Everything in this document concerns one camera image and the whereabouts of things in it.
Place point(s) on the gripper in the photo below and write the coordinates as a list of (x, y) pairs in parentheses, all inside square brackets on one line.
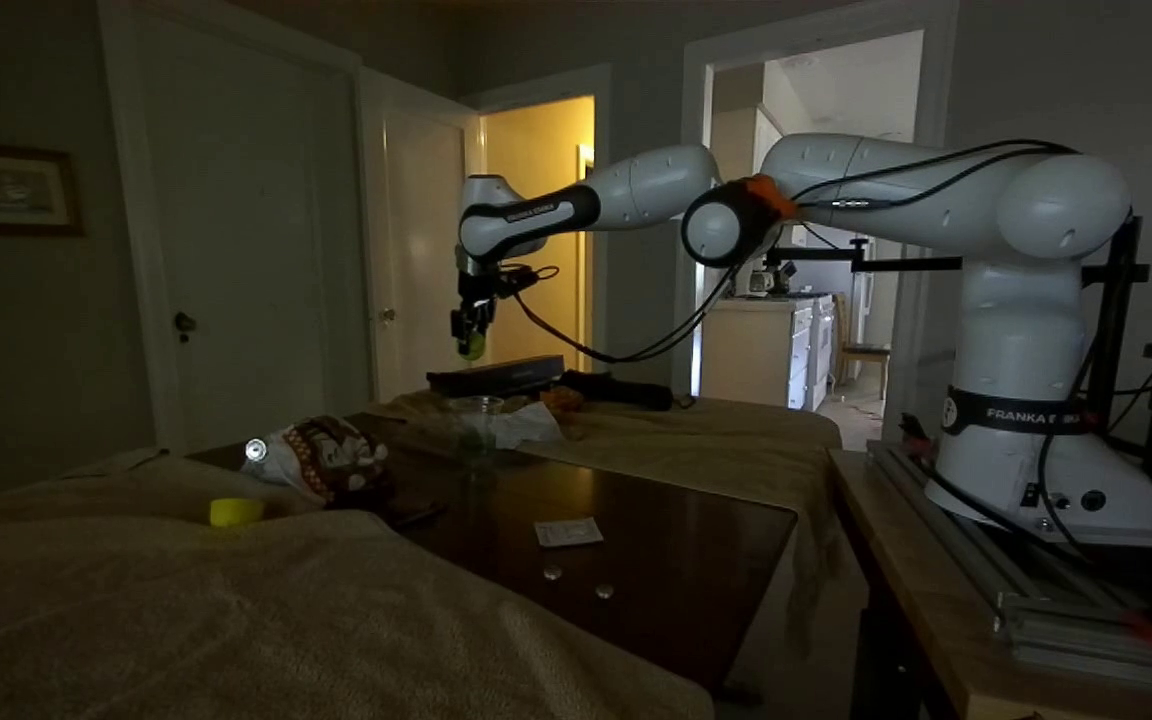
[(477, 292)]

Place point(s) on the tennis ball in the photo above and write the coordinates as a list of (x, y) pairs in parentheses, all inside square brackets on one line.
[(474, 347)]

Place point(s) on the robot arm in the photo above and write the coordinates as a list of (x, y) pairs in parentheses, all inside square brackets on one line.
[(1021, 330)]

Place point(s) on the clear cup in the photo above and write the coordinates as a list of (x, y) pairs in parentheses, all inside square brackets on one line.
[(478, 432)]

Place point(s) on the long black box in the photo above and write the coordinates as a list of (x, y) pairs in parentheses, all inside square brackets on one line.
[(496, 376)]

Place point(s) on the white open door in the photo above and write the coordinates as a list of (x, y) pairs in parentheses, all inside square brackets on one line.
[(421, 250)]

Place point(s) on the white crumpled tissue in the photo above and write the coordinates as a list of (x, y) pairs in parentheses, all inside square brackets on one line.
[(526, 424)]

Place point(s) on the orange snack item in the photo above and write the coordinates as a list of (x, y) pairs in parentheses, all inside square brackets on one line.
[(564, 400)]

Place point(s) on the black cloth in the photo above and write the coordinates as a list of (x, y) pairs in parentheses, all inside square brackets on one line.
[(626, 391)]

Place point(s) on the patterned snack bag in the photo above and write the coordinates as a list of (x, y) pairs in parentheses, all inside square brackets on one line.
[(326, 458)]

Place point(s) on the white paper card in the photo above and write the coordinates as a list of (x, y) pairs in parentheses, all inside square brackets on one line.
[(568, 532)]

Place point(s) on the white closed door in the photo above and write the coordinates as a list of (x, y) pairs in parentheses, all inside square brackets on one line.
[(246, 250)]

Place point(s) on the white kitchen cabinet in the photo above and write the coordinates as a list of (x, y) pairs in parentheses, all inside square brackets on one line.
[(751, 350)]

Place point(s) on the coffee maker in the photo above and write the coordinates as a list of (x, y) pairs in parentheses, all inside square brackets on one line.
[(771, 280)]

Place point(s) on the wooden chair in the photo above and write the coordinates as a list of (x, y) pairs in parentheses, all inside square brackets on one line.
[(864, 352)]

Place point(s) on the framed picture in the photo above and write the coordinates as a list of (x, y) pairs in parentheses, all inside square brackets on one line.
[(6, 188)]

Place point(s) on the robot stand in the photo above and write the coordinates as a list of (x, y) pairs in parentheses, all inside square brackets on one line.
[(946, 600)]

